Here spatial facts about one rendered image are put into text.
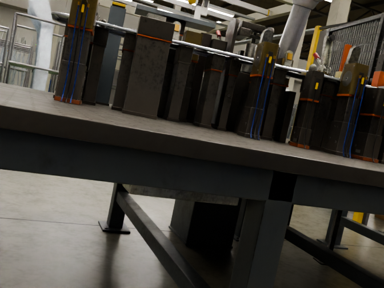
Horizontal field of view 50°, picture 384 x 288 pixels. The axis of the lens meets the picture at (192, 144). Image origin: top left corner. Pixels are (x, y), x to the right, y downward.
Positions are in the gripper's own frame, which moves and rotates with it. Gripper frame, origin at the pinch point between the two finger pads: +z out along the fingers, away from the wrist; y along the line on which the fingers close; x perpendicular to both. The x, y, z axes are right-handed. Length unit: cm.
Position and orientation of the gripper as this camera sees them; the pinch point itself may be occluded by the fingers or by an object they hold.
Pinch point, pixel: (200, 15)
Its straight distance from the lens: 204.3
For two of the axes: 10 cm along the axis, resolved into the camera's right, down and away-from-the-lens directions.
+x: 9.5, 1.8, 2.5
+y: 2.3, 1.2, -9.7
